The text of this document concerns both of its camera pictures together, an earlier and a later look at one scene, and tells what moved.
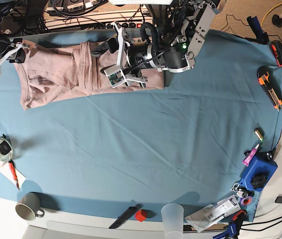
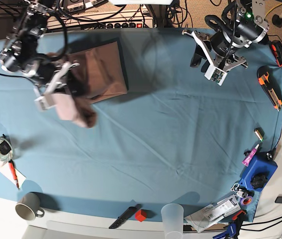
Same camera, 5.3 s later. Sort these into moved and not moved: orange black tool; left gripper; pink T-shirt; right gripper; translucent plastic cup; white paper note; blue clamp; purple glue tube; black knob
Moved: right gripper; left gripper; pink T-shirt
Not moved: blue clamp; translucent plastic cup; white paper note; purple glue tube; orange black tool; black knob
